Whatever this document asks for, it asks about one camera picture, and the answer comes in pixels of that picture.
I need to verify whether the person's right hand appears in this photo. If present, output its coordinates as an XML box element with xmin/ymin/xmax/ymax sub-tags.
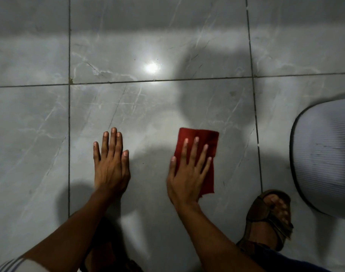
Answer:
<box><xmin>166</xmin><ymin>136</ymin><xmax>213</xmax><ymax>206</ymax></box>

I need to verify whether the person's left hand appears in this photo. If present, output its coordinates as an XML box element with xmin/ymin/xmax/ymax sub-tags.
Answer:
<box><xmin>92</xmin><ymin>127</ymin><xmax>131</xmax><ymax>196</ymax></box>

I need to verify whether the red cloth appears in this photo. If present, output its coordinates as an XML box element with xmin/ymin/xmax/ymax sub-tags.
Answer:
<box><xmin>173</xmin><ymin>127</ymin><xmax>220</xmax><ymax>199</ymax></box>

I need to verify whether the person's right forearm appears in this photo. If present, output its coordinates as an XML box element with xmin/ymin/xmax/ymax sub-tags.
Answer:
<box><xmin>175</xmin><ymin>200</ymin><xmax>266</xmax><ymax>272</ymax></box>

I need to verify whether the person's left forearm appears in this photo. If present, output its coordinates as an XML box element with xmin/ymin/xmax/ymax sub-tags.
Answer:
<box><xmin>22</xmin><ymin>187</ymin><xmax>125</xmax><ymax>272</ymax></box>

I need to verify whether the dark trouser leg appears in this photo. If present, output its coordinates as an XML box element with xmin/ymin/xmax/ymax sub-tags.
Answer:
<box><xmin>237</xmin><ymin>241</ymin><xmax>333</xmax><ymax>272</ymax></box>

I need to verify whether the striped shirt sleeve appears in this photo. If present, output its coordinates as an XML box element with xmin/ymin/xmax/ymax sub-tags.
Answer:
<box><xmin>0</xmin><ymin>256</ymin><xmax>50</xmax><ymax>272</ymax></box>

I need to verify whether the white round stool black rim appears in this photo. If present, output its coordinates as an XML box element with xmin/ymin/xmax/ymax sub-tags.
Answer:
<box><xmin>289</xmin><ymin>96</ymin><xmax>345</xmax><ymax>219</ymax></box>

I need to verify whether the brown strap sandal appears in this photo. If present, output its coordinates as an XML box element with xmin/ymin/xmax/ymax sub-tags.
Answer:
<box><xmin>236</xmin><ymin>189</ymin><xmax>294</xmax><ymax>252</ymax></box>

